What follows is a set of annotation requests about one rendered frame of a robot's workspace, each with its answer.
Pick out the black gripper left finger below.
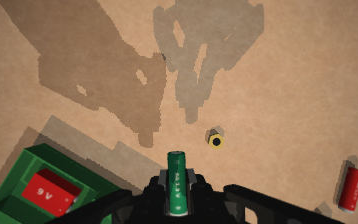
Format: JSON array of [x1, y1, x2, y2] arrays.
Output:
[[44, 169, 170, 224]]

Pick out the green bins with labels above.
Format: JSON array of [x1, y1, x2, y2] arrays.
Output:
[[0, 144, 122, 224]]

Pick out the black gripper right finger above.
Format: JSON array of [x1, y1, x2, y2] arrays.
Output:
[[185, 168, 345, 224]]

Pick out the green aa battery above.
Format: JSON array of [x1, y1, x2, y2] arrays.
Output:
[[167, 151, 187, 216]]

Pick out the red 9v battery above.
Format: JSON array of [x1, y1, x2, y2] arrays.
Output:
[[21, 168, 82, 217]]

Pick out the red aa battery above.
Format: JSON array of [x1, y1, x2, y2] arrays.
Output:
[[338, 167, 358, 214]]

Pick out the yellow hex nut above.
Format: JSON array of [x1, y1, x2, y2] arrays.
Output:
[[208, 133, 224, 150]]

